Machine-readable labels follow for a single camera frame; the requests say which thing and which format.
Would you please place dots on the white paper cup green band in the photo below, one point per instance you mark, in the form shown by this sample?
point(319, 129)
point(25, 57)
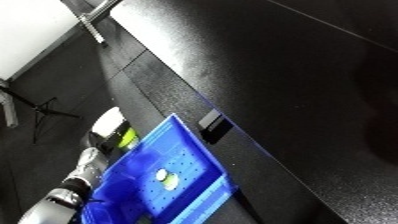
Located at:
point(167, 179)
point(106, 123)

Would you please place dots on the pale left robot arm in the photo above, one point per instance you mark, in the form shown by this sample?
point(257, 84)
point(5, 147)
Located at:
point(89, 170)

